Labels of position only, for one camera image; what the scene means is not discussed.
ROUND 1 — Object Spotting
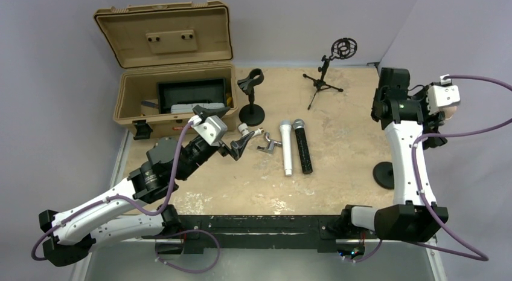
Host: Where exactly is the white microphone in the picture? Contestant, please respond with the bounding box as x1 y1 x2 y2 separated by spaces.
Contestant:
280 120 293 177

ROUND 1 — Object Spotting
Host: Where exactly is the chrome metal faucet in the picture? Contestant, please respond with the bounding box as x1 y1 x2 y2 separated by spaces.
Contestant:
257 132 282 154

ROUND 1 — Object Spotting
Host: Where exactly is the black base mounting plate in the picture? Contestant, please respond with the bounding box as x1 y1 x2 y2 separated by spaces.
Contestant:
142 215 379 256

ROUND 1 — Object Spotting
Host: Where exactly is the white plastic faucet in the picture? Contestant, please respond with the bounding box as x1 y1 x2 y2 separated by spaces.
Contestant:
237 123 264 140

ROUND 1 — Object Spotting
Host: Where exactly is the black microphone silver grille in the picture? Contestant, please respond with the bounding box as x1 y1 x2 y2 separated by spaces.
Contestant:
292 118 313 175

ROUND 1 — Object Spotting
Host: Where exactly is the aluminium rail frame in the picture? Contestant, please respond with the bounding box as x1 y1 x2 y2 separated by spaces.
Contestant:
72 127 449 281

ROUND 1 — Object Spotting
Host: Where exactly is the beige pink microphone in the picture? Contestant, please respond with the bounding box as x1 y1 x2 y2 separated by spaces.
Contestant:
440 105 459 121

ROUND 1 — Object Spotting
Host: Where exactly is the grey plastic tool case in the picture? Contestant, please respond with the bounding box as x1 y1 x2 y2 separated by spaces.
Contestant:
170 103 225 114

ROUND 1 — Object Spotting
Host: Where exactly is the black tripod mic stand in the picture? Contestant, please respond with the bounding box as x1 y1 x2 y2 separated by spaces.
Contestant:
302 37 359 111

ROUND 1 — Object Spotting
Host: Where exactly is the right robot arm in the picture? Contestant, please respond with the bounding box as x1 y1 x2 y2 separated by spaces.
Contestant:
339 68 460 243

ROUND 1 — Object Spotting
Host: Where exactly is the black round-base mic stand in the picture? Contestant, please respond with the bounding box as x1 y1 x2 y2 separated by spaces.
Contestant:
237 68 265 127

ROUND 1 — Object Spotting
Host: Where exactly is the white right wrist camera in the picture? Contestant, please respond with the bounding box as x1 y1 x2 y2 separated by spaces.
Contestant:
428 74 461 114

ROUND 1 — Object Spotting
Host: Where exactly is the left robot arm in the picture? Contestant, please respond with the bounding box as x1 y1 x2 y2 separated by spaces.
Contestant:
35 106 254 266

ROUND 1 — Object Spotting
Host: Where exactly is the black inner tray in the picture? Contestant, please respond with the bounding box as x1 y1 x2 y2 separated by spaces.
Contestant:
157 77 227 114

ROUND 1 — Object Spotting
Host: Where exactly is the tan plastic storage case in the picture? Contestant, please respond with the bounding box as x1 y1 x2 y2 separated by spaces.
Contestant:
94 0 238 140

